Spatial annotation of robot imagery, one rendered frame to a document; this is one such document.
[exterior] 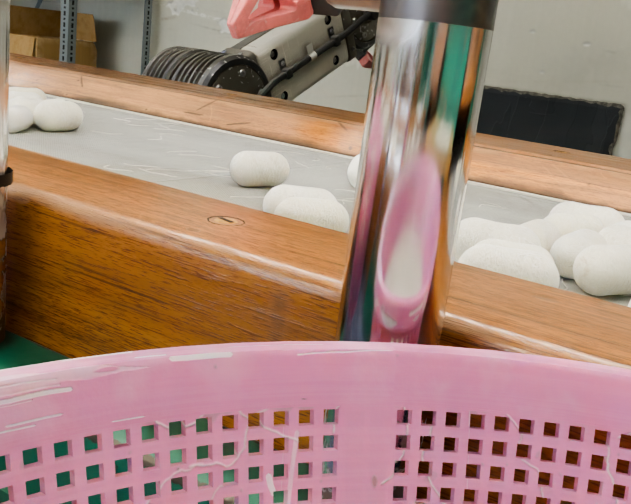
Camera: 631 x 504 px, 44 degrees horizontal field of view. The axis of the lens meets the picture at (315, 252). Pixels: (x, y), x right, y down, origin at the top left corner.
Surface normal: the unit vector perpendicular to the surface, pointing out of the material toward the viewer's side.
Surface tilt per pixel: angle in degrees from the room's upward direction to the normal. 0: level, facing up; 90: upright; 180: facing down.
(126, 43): 90
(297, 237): 0
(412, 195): 90
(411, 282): 90
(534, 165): 45
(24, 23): 105
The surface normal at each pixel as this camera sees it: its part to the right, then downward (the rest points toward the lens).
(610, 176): -0.29, -0.56
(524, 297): 0.12, -0.96
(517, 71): -0.48, 0.20
